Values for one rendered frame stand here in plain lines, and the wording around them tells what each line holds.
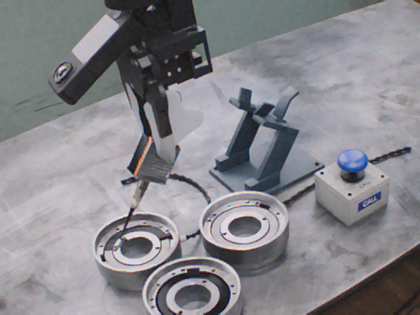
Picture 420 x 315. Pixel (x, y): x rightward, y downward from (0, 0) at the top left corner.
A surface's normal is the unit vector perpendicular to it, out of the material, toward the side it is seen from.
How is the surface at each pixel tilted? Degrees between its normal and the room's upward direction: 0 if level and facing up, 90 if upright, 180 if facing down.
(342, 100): 0
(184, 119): 86
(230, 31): 90
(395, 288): 0
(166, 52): 90
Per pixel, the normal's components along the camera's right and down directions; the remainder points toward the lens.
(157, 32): 0.49, 0.44
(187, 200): -0.12, -0.81
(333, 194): -0.86, 0.37
